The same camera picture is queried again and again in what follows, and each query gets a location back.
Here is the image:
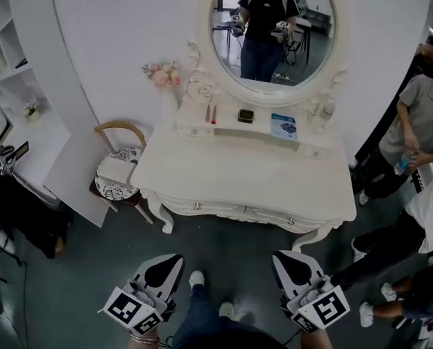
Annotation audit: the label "beaded wrist bracelet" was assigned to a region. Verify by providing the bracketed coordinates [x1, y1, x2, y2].
[130, 334, 160, 345]

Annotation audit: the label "clear plastic water bottle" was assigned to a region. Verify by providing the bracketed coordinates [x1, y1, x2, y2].
[394, 151, 416, 176]

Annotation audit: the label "person's black shirt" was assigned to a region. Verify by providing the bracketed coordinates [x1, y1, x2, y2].
[179, 321, 288, 349]

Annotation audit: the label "black compact case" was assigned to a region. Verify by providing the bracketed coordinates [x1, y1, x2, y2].
[237, 108, 256, 124]

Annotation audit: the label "pink flower bouquet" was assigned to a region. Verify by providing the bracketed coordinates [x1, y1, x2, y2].
[141, 60, 183, 91]

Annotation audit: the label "white dressing table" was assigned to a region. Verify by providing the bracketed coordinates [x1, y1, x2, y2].
[129, 41, 358, 254]

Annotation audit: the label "person's blue jeans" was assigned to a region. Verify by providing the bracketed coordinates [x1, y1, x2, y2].
[171, 284, 261, 349]

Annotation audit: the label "clear glass bottle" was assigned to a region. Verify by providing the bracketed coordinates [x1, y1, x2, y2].
[309, 98, 336, 123]

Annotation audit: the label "person's left forearm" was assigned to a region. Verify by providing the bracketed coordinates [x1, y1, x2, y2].
[127, 334, 161, 349]

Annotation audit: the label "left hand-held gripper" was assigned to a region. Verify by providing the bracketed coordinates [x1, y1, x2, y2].
[99, 254, 185, 337]

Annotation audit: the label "white shelf unit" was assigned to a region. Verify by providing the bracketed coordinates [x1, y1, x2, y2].
[0, 0, 72, 196]

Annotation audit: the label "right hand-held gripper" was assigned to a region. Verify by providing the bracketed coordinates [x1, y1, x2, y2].
[272, 251, 351, 334]

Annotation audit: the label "oval white framed mirror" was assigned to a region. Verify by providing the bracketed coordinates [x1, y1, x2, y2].
[196, 0, 348, 108]

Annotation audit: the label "small potted flowers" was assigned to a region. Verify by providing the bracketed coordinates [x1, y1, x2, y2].
[23, 99, 41, 124]

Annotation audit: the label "wooden chair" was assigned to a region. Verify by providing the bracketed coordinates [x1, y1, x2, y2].
[89, 120, 155, 225]

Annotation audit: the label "person's right forearm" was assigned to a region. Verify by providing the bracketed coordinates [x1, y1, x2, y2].
[299, 327, 333, 349]

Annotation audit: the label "flat white box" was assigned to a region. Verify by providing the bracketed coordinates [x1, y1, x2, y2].
[98, 157, 138, 185]

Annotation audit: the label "black picture frame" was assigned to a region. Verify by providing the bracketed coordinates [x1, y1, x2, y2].
[12, 140, 31, 160]

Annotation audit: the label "black floor cable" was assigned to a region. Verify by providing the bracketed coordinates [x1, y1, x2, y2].
[0, 223, 31, 349]

